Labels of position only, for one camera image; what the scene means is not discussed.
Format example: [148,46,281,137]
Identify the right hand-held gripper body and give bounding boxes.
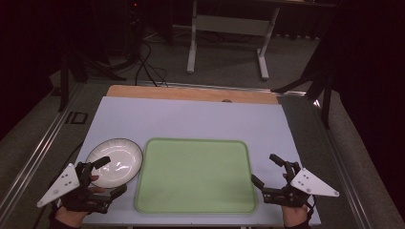
[262,160,340,209]

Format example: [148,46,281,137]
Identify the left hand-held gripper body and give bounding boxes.
[36,161,113,214]

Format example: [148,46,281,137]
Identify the white round plate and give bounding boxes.
[85,137,144,190]

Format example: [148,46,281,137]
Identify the person's left hand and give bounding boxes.
[53,174,107,229]

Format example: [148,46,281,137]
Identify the person's right hand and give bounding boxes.
[281,173,315,229]

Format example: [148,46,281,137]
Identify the green rectangular tray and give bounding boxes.
[134,137,258,215]

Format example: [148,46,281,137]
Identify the black metal stand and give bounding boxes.
[57,47,128,113]
[272,30,337,130]

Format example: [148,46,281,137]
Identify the pale lavender table mat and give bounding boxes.
[75,95,322,228]

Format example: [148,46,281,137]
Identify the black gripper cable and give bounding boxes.
[302,194,317,221]

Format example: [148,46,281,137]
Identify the aluminium rail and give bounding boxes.
[313,98,373,229]
[0,83,84,220]

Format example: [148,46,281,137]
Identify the black rectangular floor frame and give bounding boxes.
[64,111,89,126]

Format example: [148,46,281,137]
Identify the black floor cables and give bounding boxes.
[134,40,170,88]

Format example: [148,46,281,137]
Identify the white metal table frame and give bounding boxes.
[186,0,338,81]

